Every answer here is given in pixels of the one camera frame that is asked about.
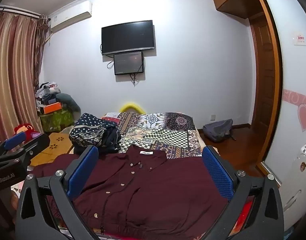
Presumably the black wall television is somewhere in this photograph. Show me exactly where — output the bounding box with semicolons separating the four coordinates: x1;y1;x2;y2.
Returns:
101;20;156;56

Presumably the white sliding wardrobe door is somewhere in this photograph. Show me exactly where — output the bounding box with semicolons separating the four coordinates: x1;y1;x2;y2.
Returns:
250;0;306;182

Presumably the pink heart ribbon decal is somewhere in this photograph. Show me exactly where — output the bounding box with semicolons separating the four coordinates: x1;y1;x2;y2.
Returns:
283;88;306;133

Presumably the orange box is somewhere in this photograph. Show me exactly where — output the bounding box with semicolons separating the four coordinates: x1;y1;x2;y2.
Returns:
41;102;63;114

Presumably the white ribbed plastic cabinet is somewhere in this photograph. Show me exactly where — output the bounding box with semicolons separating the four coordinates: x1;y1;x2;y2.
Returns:
278;139;306;231

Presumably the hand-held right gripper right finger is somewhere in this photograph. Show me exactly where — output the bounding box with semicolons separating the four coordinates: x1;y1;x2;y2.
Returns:
202;145;285;240

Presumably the maroon button-up shirt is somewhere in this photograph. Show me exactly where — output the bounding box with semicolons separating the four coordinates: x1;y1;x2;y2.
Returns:
30;144;233;240

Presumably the striped reddish curtain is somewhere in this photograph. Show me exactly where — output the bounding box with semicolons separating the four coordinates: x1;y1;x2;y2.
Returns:
0;11;42;143

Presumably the red plush toy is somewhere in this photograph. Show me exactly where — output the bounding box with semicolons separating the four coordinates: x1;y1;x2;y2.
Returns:
14;123;40;141

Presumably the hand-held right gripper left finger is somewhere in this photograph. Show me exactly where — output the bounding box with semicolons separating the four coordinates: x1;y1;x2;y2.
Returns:
16;145;103;240

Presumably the grey backpack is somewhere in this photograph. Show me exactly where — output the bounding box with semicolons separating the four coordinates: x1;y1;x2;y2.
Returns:
202;119;236;143

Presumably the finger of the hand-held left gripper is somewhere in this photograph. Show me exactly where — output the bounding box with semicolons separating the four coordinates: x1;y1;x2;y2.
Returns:
8;133;51;167
0;131;27;156

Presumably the yellow curved object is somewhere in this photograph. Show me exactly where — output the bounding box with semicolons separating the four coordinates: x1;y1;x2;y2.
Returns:
119;101;145;114

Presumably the white air conditioner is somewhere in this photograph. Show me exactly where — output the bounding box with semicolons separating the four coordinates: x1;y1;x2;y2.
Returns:
49;1;93;33

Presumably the navy patterned garment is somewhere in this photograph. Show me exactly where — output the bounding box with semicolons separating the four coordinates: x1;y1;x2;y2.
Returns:
69;113;109;147

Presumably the small red and white sign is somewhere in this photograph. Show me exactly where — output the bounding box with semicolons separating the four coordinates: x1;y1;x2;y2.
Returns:
293;32;306;46

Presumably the grey-green cushion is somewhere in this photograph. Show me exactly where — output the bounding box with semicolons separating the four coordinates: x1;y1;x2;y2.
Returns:
55;93;81;113

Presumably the dark navy garment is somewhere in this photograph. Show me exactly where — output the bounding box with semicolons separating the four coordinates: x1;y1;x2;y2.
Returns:
102;125;122;153

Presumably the patchwork patterned quilt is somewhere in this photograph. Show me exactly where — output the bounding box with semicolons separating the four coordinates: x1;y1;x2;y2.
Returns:
101;111;203;159

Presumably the black hanging cable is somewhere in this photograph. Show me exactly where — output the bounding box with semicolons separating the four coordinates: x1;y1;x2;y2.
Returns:
129;73;140;87

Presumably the brown sheer curtain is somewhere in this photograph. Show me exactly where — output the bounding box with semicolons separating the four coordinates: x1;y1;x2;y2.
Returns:
34;14;50;88

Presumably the wooden room door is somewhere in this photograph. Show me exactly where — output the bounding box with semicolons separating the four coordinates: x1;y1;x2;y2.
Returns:
249;17;274;128

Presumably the small black wall monitor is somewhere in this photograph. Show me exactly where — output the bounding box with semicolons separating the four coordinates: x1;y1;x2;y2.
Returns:
113;51;144;76

